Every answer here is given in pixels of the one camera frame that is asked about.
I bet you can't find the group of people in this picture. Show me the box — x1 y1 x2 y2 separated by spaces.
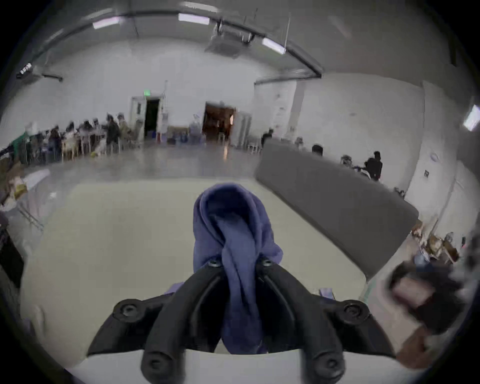
22 112 132 164

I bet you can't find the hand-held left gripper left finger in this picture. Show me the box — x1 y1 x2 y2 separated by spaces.
87 258 226 383

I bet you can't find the bed with pale green sheet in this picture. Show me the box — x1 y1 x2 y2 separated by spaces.
20 178 369 370

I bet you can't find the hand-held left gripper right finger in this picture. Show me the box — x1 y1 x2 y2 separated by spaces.
257 258 396 383

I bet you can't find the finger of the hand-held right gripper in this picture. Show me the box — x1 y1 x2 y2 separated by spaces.
389 260 466 335

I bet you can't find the white folding table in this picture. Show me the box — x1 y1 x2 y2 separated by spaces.
0 157 52 233

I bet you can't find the dark blue garment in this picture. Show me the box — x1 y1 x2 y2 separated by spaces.
165 183 334 355

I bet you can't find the grey padded headboard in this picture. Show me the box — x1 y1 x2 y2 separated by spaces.
255 139 419 280

